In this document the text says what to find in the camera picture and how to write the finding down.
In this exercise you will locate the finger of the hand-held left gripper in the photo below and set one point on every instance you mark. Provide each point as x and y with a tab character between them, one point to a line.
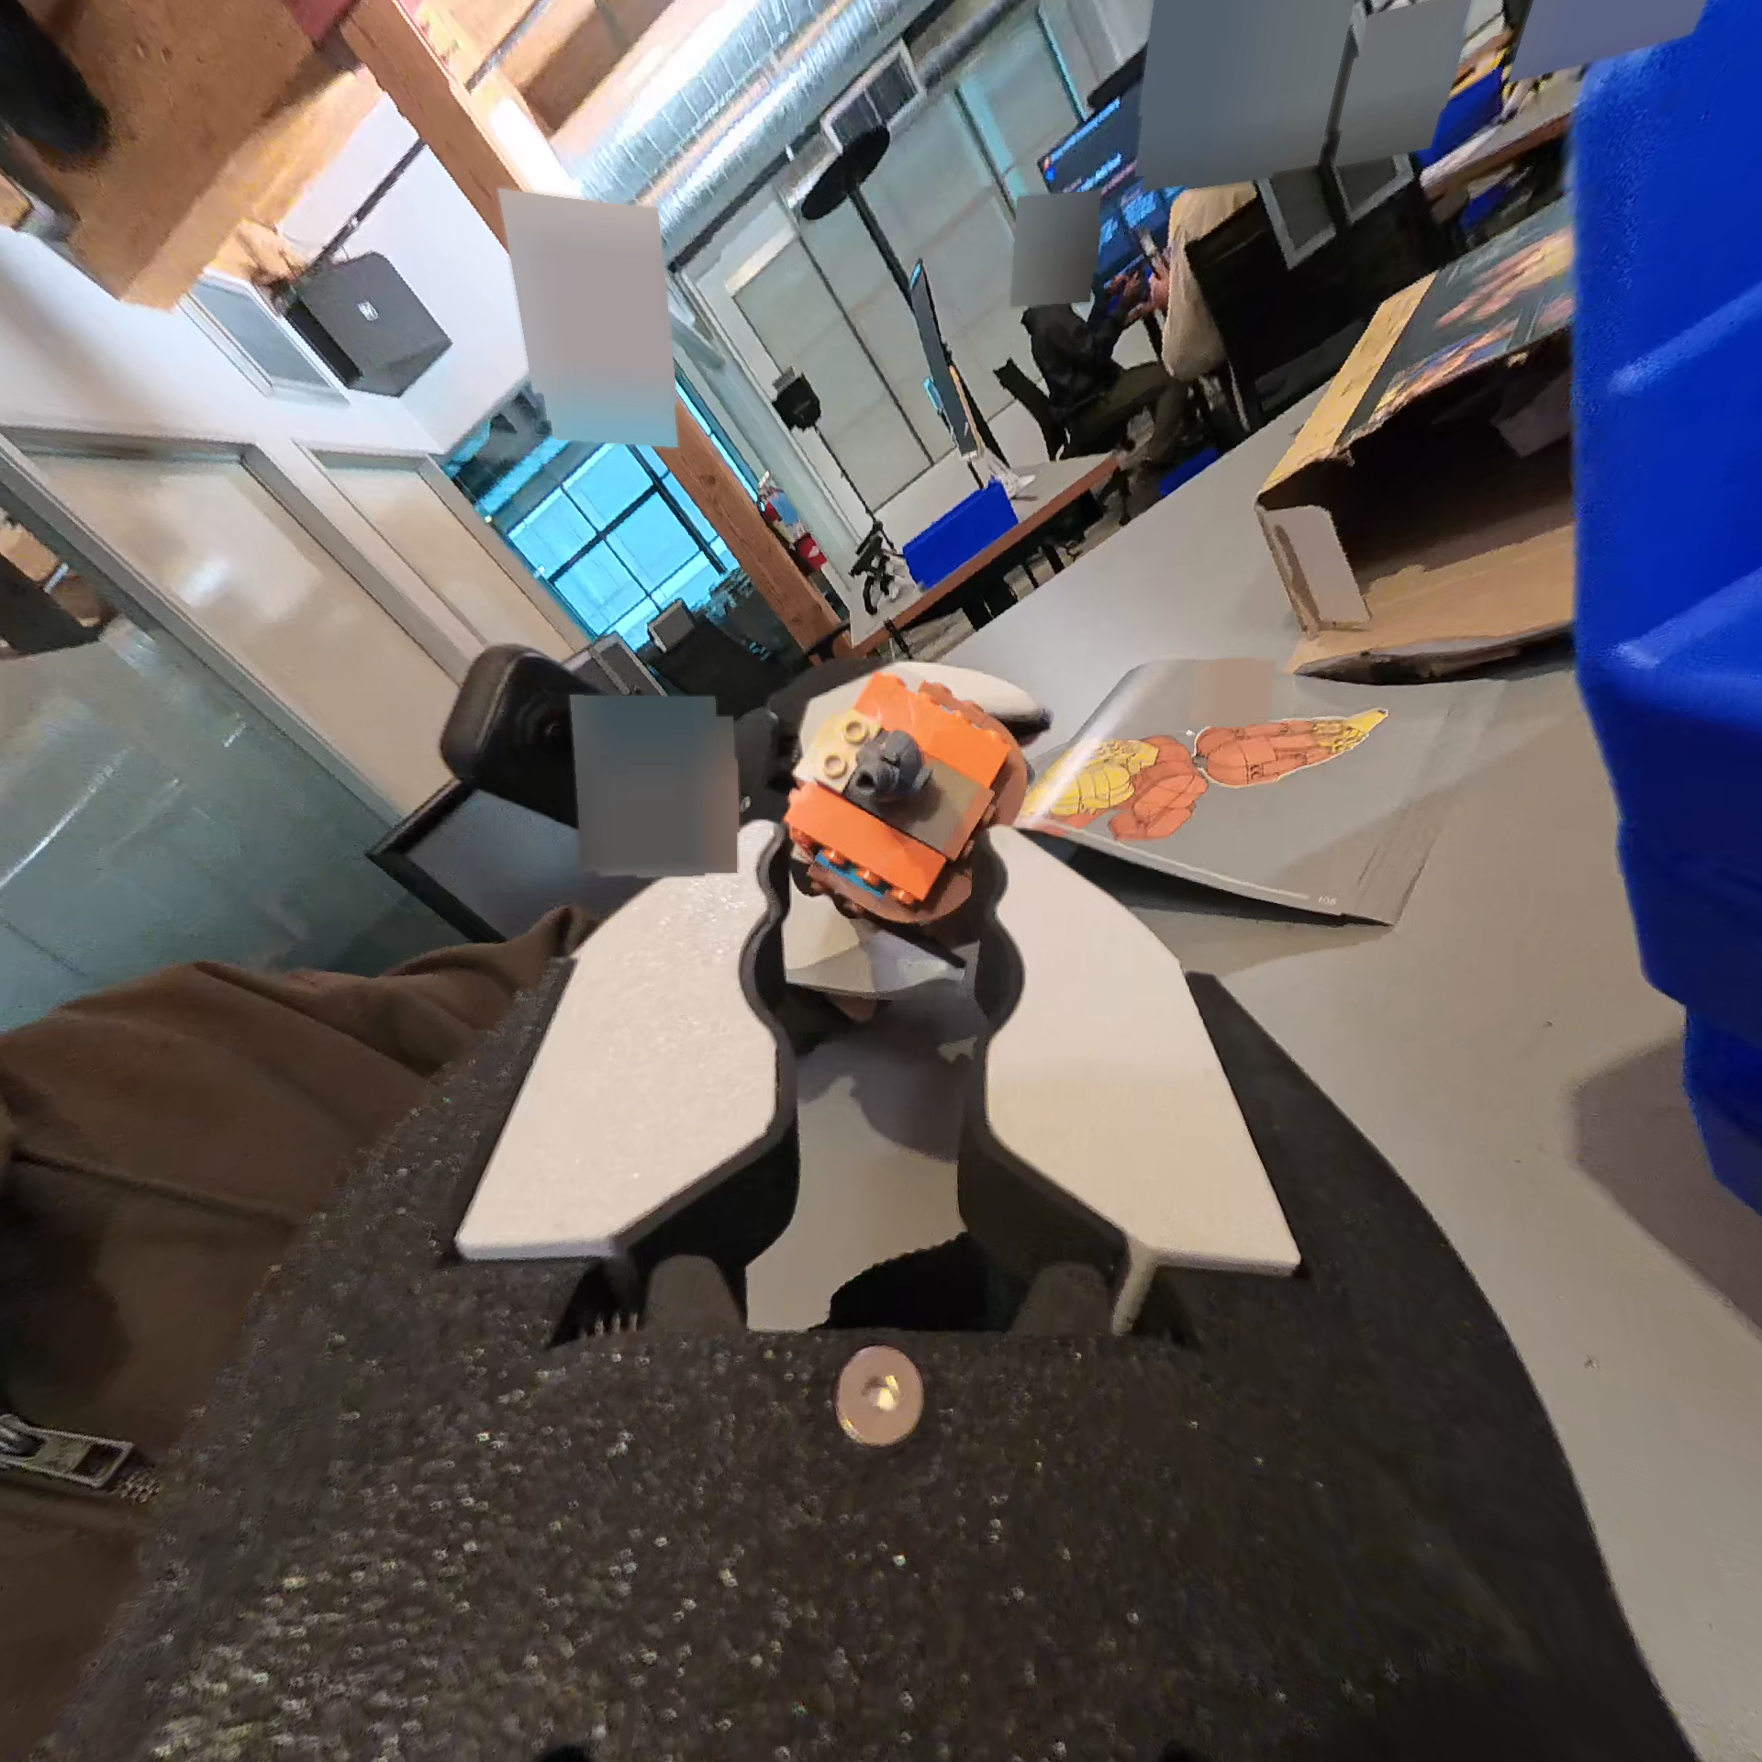
987	694
828	943

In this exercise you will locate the small blue bin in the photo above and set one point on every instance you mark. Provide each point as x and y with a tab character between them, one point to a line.
959	538

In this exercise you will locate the brown toy brick model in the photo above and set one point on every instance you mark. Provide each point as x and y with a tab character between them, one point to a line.
882	826

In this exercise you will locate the black pole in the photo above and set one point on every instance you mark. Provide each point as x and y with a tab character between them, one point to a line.
849	173

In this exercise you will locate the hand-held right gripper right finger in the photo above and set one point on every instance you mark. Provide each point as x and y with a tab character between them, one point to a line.
1130	1102

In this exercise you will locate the printed cardboard box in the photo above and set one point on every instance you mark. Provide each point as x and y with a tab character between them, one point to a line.
1433	441

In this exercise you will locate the small grey toy part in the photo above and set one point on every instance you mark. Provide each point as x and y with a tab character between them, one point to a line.
888	765

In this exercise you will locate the printed instruction booklet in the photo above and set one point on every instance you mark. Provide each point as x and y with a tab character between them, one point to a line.
1241	773

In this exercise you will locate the stack of blue plastic bins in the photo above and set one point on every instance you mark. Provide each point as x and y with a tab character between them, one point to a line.
1680	552

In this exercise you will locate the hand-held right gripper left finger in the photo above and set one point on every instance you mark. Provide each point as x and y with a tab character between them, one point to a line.
620	1102

